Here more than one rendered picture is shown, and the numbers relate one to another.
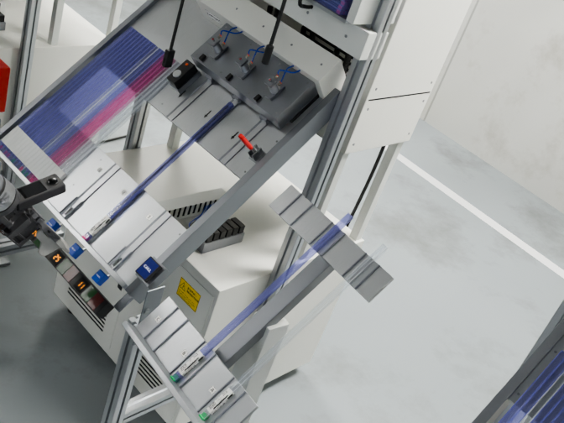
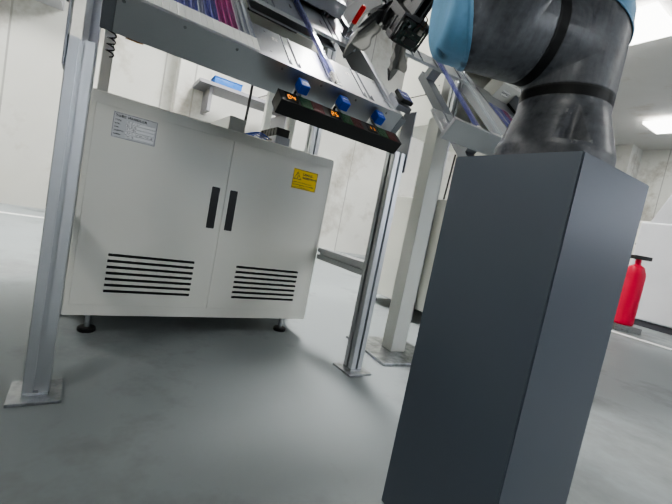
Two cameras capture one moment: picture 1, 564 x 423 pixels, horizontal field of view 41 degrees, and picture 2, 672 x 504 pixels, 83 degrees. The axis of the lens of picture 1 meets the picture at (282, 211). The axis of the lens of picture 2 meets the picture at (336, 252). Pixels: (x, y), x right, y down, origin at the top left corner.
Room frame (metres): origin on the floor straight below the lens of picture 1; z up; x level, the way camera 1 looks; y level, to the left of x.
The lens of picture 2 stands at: (1.10, 1.29, 0.42)
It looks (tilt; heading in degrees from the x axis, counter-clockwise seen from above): 5 degrees down; 291
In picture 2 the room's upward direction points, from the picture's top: 11 degrees clockwise
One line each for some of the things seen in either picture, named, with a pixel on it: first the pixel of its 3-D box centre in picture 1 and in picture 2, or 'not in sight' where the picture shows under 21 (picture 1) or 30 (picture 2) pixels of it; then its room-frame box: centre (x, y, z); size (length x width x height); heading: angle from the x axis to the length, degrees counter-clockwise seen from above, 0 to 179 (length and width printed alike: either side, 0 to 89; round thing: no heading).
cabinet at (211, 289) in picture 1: (201, 274); (192, 223); (2.09, 0.18, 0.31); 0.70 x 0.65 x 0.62; 55
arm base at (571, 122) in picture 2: not in sight; (556, 134); (1.04, 0.68, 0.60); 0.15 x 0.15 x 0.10
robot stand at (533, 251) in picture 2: not in sight; (503, 356); (1.04, 0.68, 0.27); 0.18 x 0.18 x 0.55; 53
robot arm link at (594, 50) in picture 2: not in sight; (572, 47); (1.05, 0.69, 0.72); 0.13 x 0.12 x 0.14; 31
